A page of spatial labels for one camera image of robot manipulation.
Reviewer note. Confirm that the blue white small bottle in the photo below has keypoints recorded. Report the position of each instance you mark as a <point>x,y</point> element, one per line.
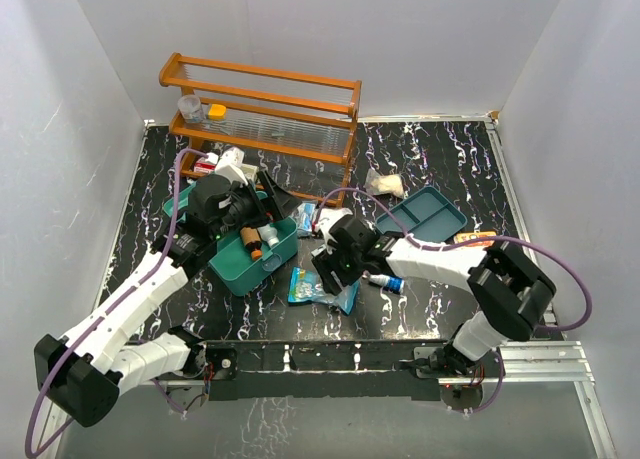
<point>389,283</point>

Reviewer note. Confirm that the orange wooden shelf rack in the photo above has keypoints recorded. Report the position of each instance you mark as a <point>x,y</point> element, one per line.
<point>300,127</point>

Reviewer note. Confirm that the white gauze packet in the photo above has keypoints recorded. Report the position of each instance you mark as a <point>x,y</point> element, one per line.
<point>331,215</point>

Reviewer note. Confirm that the blue face mask packet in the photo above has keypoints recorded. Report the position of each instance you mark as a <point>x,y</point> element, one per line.
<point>344,301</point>

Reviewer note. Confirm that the brown orange-capped medicine bottle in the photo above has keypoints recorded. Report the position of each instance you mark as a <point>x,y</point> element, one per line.
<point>252,242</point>

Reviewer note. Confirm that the red white medicine box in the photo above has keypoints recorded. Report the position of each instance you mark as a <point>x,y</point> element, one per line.
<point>204,166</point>

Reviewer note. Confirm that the yellow capped small jar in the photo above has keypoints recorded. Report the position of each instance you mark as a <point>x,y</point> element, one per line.
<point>216,113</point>

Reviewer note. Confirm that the blue white wipes packet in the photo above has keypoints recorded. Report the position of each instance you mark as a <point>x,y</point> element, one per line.
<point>305,286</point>

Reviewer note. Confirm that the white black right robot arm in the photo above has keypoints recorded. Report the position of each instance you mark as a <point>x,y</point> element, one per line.
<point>511,290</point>

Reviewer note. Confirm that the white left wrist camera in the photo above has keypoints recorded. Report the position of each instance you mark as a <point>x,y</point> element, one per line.
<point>230,165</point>

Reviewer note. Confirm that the bag of cotton balls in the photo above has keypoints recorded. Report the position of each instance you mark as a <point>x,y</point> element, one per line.
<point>378,184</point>

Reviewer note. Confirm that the clear plastic cup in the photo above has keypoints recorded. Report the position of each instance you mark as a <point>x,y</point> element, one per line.
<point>190,108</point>

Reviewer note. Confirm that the dark blue divided tray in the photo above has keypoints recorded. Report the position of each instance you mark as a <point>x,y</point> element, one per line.
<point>430,216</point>

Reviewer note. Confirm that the clear green-banded bottle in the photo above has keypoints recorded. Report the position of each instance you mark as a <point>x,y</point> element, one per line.
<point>269,235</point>

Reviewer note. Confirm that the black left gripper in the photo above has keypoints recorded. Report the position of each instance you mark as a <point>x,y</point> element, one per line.
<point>280,202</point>

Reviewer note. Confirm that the teal medicine kit box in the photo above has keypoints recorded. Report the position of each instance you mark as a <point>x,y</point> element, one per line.
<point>229,227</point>

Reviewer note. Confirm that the bag with blue bandage rolls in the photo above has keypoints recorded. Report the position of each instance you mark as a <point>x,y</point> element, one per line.
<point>304,217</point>

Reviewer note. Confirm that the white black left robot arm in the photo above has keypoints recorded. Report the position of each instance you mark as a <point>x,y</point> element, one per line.
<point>89,367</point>

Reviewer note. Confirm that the black metal base bar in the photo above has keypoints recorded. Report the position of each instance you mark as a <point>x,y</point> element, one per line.
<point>371,368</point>

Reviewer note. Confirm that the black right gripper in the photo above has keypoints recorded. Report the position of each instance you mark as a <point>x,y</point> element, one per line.
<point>326,262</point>

